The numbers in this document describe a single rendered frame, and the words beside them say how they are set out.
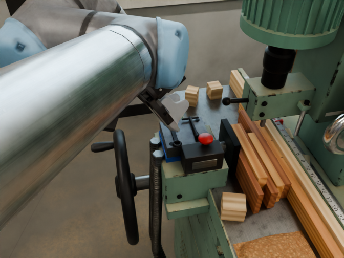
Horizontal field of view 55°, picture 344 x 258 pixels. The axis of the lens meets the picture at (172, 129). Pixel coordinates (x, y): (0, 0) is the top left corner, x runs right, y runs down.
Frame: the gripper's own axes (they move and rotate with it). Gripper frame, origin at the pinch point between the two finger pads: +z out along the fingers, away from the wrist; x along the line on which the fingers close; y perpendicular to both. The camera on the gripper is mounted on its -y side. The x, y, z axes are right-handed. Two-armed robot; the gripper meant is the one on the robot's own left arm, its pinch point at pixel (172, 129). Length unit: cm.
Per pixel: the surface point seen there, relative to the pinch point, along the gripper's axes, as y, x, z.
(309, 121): 31.1, 3.9, 34.3
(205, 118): 10.3, 16.1, 17.9
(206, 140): 3.4, -3.7, 4.9
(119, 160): -12.4, 7.7, 2.6
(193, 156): -0.7, -4.8, 4.9
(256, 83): 20.5, 0.8, 7.6
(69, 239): -66, 77, 67
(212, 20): 72, 119, 55
